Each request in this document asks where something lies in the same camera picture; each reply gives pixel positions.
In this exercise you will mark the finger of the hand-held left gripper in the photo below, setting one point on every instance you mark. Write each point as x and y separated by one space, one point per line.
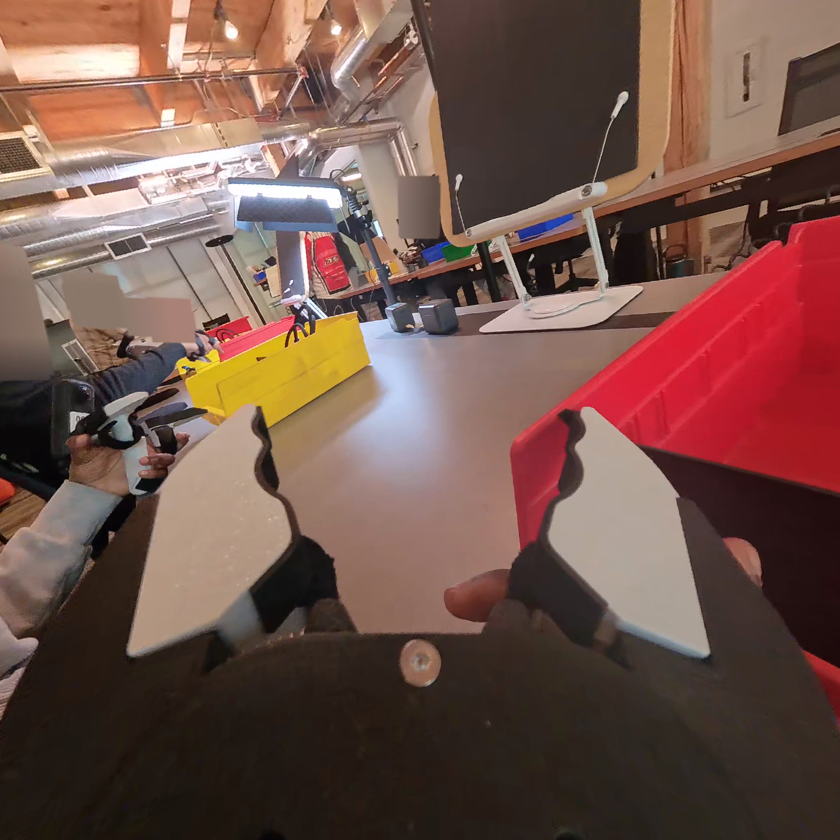
177 415
158 395

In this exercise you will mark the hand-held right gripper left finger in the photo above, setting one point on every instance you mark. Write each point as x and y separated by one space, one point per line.
210 524

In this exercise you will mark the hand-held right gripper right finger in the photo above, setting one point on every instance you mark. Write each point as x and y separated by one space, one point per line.
624 537

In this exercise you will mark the yellow plastic bin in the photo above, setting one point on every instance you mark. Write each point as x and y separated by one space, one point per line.
295 367

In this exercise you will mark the person's left forearm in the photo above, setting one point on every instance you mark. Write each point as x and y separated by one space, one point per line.
52 544

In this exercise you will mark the person's left hand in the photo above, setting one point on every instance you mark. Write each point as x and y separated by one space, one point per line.
98 468

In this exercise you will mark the person's right hand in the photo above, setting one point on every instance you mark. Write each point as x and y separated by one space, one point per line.
475 593

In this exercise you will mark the black bin divider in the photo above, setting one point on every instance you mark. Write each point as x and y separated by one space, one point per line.
774 524

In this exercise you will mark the white air vent grille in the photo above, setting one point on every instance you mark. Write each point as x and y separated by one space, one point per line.
128 246
20 153

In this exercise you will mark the black pole with round disc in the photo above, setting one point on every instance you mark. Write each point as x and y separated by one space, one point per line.
220 241

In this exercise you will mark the red and white jacket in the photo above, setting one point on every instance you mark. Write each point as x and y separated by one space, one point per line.
326 261

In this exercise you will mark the LED light panel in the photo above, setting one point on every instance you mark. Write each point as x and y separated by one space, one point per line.
288 203

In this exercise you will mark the black light stand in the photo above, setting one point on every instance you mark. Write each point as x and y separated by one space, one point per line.
368 248

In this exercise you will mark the blue plastic bin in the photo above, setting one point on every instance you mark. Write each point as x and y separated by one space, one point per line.
434 251
544 226

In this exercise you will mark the green plastic bin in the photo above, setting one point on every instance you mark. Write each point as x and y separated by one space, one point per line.
458 253

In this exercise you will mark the black panel with wooden rim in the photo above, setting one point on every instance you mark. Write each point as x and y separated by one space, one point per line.
538 97

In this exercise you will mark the black computer monitor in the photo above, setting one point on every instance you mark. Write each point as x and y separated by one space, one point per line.
811 91

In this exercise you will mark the silver ventilation duct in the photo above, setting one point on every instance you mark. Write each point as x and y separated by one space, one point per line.
354 58

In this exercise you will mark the white wall plate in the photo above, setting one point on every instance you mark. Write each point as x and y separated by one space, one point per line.
745 77

